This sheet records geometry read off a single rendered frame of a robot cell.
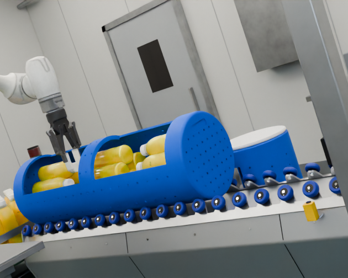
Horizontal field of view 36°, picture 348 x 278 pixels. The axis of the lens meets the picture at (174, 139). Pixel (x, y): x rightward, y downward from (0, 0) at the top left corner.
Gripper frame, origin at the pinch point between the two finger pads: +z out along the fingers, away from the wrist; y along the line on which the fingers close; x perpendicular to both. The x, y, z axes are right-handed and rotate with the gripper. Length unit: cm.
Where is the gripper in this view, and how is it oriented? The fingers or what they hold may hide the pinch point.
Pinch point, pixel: (73, 160)
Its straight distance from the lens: 210.5
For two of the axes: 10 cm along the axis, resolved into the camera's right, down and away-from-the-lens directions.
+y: 5.7, -2.8, 7.7
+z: 3.2, 9.4, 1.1
